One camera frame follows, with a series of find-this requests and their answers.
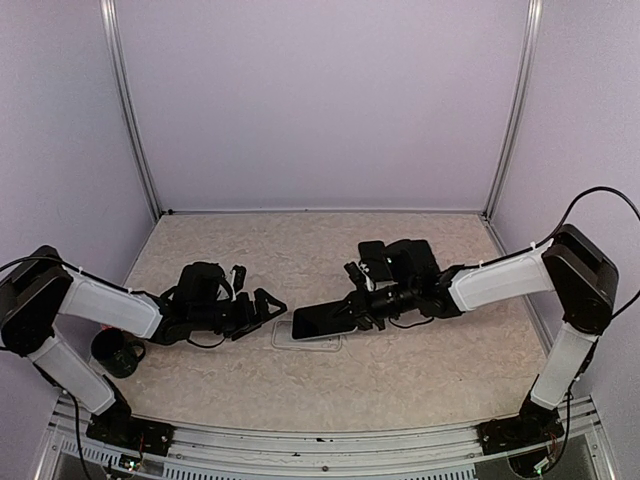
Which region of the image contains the dark green mug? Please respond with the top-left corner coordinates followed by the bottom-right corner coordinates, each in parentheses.
top-left (90, 328), bottom-right (146, 379)

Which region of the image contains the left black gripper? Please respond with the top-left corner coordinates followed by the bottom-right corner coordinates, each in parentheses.
top-left (190, 287), bottom-right (287, 340)

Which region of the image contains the black phone case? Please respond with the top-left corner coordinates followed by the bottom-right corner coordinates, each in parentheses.
top-left (358, 240), bottom-right (385, 265)

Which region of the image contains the front aluminium rail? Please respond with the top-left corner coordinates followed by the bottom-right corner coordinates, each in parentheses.
top-left (27, 396), bottom-right (621, 479)

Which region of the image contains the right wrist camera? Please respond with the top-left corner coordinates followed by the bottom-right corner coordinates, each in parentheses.
top-left (344, 262), bottom-right (376, 292)

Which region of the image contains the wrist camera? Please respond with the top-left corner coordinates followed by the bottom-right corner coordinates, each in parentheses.
top-left (344, 262), bottom-right (376, 292)
top-left (228, 265), bottom-right (247, 301)

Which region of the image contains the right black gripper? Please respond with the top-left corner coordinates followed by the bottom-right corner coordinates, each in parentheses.
top-left (326, 280), bottom-right (417, 330)

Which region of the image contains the right aluminium frame post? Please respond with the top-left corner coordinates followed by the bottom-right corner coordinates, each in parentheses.
top-left (483, 0), bottom-right (544, 223)

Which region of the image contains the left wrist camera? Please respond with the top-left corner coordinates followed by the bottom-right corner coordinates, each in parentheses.
top-left (228, 265), bottom-right (247, 301)

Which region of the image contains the black phone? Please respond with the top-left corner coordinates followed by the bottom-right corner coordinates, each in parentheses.
top-left (292, 301), bottom-right (357, 340)

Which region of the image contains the left aluminium frame post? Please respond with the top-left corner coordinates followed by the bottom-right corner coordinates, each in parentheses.
top-left (99, 0), bottom-right (163, 223)

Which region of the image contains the clear plain phone case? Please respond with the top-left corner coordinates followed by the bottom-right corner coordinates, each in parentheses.
top-left (271, 320), bottom-right (342, 352)

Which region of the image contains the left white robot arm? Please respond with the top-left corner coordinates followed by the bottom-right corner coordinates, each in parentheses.
top-left (1, 245), bottom-right (287, 445)

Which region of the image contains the aluminium frame post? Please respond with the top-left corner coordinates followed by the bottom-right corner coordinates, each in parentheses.
top-left (99, 0), bottom-right (163, 223)
top-left (483, 0), bottom-right (544, 223)

